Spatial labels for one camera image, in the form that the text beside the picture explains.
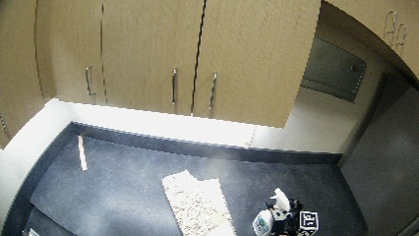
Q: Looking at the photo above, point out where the white narrow strip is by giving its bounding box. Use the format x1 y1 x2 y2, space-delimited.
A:
76 134 89 172

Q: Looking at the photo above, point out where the light wood corner cabinet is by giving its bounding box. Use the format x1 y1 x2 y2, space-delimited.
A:
326 0 419 81

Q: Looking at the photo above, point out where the light wood cabinet door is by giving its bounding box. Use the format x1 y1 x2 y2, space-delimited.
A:
101 0 208 116
0 0 58 148
192 0 324 129
36 0 108 106

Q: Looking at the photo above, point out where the speckled white cloth mat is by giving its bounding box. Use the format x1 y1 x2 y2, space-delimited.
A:
161 169 238 236

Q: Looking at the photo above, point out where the white bottle with green label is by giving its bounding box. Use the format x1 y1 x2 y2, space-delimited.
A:
252 208 276 236

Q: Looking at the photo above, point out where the grey wall panel door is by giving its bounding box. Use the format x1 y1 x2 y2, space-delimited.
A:
300 35 369 104

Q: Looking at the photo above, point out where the white marker cube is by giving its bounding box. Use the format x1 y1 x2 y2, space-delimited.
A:
297 210 321 236

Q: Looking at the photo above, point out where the grey refrigerator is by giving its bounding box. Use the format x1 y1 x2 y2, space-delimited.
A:
340 71 419 236

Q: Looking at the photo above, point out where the metal cabinet handle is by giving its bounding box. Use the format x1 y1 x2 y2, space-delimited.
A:
209 71 219 111
171 67 180 106
394 23 409 47
382 10 399 39
0 114 11 140
84 65 97 97

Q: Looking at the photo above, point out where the white plastic piece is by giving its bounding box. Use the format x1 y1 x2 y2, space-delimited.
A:
269 187 293 211

